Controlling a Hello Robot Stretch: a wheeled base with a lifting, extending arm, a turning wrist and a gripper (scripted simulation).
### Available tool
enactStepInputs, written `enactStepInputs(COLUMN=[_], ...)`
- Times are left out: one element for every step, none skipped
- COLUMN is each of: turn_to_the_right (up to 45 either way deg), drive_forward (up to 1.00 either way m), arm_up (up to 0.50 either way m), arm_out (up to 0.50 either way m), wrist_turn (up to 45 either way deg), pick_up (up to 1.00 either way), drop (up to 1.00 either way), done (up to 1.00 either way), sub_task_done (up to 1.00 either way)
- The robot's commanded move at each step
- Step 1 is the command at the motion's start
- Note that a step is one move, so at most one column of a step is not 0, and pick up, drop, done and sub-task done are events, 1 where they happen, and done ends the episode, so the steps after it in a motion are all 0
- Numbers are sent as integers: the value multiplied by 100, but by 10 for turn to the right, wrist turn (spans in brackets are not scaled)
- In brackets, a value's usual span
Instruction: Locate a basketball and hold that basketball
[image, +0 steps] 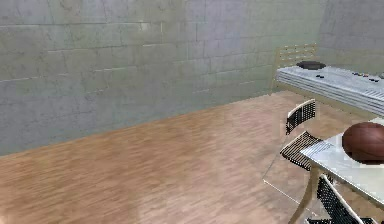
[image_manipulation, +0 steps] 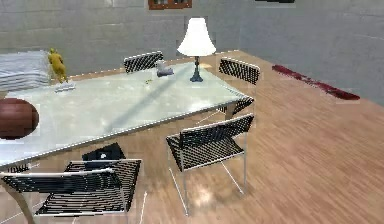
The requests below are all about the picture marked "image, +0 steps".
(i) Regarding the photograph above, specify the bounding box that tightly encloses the black round bowl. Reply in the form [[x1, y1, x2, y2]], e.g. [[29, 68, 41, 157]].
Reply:
[[296, 60, 327, 71]]

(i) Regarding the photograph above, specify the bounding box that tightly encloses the white top dining table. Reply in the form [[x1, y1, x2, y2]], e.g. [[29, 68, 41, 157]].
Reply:
[[289, 116, 384, 224]]

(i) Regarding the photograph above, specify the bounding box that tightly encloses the black mesh chair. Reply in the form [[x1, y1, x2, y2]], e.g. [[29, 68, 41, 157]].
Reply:
[[262, 98, 324, 205], [304, 174, 379, 224]]

